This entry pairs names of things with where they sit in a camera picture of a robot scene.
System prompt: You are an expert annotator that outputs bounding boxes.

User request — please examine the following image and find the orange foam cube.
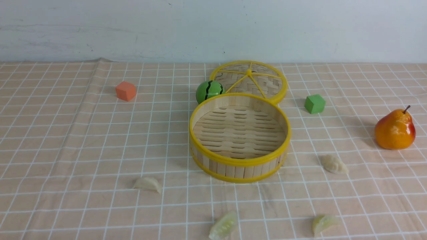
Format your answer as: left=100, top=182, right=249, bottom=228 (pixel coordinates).
left=115, top=81, right=137, bottom=101

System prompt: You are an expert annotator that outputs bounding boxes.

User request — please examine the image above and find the light green crescent dumpling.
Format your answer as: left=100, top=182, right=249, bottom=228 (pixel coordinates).
left=312, top=215, right=341, bottom=237

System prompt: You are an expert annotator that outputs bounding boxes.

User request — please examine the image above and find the orange yellow toy pear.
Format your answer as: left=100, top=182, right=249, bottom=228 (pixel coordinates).
left=375, top=105, right=416, bottom=150

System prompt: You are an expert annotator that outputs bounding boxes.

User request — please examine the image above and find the round beige dumpling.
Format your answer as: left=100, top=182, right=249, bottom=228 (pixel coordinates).
left=321, top=154, right=348, bottom=174

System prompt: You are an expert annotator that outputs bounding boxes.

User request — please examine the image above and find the bamboo steamer lid yellow rim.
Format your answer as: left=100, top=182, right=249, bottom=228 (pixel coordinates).
left=209, top=60, right=288, bottom=105

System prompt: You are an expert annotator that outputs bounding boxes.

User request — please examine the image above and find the pale green dumpling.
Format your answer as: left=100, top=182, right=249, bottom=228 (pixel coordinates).
left=208, top=212, right=238, bottom=240

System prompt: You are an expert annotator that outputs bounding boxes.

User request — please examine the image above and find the green watermelon toy ball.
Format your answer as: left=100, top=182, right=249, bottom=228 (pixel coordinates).
left=196, top=80, right=225, bottom=104

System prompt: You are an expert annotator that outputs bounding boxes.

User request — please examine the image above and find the green foam cube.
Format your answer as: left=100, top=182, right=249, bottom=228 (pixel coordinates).
left=304, top=94, right=326, bottom=114

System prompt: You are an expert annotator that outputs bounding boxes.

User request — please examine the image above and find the bamboo steamer tray yellow rim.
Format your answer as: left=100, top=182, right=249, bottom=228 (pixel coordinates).
left=189, top=93, right=292, bottom=183

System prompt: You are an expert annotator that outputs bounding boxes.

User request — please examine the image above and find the white crescent dumpling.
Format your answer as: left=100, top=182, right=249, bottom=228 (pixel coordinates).
left=132, top=177, right=162, bottom=194

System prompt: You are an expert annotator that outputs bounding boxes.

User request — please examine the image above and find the beige checkered tablecloth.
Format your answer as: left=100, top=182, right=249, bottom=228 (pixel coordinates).
left=0, top=59, right=427, bottom=240

